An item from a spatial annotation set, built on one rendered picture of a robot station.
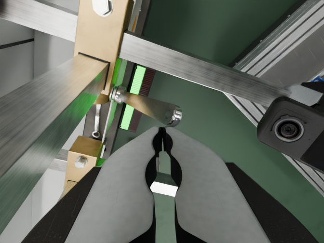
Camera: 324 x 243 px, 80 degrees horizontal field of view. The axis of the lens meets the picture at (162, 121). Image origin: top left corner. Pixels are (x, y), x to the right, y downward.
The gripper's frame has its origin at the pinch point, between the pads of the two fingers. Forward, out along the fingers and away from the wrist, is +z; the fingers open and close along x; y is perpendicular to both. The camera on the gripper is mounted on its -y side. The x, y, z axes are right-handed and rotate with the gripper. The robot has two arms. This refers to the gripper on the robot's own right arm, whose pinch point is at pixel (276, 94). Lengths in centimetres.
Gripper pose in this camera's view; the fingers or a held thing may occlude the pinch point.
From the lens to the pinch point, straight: 35.8
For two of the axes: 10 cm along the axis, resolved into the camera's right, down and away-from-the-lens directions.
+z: -0.1, -5.0, 8.7
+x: 3.2, -8.2, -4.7
